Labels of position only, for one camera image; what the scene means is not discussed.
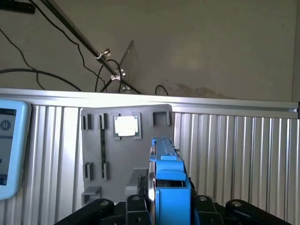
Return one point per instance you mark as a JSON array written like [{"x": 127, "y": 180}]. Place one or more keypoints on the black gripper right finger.
[{"x": 206, "y": 208}]

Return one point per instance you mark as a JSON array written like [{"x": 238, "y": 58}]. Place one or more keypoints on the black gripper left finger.
[{"x": 137, "y": 207}]

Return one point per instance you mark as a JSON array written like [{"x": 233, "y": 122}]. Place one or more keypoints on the grey plastic parts rack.
[{"x": 124, "y": 154}]

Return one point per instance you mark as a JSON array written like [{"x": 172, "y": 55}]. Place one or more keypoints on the green RAM stick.
[{"x": 102, "y": 145}]

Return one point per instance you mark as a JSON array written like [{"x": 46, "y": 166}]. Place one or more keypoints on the silver CPU chip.
[{"x": 126, "y": 126}]

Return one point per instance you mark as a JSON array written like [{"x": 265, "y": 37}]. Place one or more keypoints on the light blue teach pendant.
[{"x": 14, "y": 150}]

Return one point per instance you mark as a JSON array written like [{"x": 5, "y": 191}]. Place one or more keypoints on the clear acrylic panel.
[{"x": 131, "y": 63}]

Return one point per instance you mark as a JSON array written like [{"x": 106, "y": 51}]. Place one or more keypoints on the metal tripod rod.
[{"x": 77, "y": 35}]

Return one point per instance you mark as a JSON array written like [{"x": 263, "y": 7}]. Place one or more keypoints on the black flat bar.
[{"x": 16, "y": 9}]

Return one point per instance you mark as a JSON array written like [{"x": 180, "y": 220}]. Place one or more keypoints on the aluminium frame rail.
[{"x": 211, "y": 104}]

